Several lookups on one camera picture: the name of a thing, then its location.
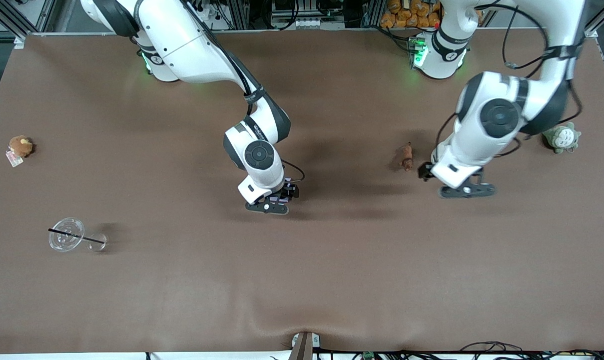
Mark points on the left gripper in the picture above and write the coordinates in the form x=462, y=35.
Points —
x=424, y=171

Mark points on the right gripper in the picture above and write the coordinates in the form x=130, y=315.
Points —
x=289, y=191

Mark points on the brown lion statue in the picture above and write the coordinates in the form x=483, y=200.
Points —
x=407, y=159

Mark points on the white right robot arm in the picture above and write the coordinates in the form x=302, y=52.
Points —
x=191, y=45

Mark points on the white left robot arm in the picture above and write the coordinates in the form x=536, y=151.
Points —
x=499, y=117

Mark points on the brown table cloth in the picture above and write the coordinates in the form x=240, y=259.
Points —
x=302, y=280

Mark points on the green grey totoro plush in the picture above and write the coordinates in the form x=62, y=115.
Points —
x=562, y=137

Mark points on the orange plush toy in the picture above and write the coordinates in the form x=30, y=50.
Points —
x=424, y=20
x=412, y=20
x=388, y=20

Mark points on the white power strip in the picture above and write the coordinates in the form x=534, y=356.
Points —
x=310, y=23

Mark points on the black straw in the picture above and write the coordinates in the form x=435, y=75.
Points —
x=76, y=237

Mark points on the clear plastic cup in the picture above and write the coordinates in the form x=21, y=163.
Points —
x=64, y=240

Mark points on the brown plush with tag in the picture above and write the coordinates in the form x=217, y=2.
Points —
x=20, y=146

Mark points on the metal table clamp bracket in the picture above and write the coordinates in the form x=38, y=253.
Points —
x=303, y=346

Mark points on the aluminium frame profile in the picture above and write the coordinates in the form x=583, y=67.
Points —
x=602, y=17
x=9, y=17

